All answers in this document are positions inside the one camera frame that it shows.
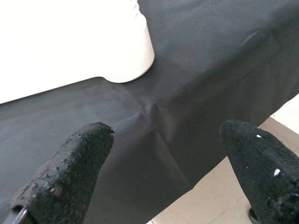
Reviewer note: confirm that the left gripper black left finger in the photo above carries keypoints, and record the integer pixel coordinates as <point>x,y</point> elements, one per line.
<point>67,172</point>

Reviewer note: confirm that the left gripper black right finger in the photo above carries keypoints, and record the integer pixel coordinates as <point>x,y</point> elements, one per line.
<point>264,172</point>

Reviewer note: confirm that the white plastic children table top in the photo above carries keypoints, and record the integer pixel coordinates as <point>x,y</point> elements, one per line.
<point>70,42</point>

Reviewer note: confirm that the black tablecloth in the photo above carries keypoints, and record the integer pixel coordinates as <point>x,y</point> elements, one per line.
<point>198,70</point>

